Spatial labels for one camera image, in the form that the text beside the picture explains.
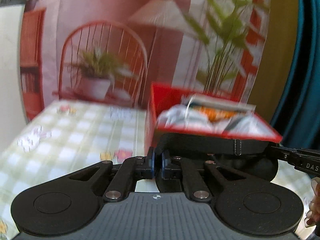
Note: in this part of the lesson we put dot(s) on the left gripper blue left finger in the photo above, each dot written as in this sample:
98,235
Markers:
124,177

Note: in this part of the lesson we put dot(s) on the orange floral fabric pouch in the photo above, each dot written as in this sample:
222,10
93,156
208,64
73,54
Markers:
216,114

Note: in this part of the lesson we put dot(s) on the teal curtain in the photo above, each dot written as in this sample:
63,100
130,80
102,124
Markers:
296,116

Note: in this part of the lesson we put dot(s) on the white zippered fabric bag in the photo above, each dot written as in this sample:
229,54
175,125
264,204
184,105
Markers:
179,117

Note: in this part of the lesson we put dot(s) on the printed living room backdrop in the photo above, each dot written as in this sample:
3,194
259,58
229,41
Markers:
111,51

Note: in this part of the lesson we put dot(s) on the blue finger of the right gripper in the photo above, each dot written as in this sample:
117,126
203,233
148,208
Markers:
295,156

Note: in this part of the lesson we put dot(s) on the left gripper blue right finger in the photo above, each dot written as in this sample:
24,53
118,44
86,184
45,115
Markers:
180,175

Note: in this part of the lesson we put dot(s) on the green plaid bunny tablecloth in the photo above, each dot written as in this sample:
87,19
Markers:
65,137

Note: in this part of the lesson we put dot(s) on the black strap band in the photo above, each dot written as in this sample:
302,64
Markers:
250,156

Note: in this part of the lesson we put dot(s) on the navy drawstring pouch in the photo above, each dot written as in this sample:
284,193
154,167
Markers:
199,100

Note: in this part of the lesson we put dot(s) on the gloved right hand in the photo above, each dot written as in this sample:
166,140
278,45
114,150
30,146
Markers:
312,217

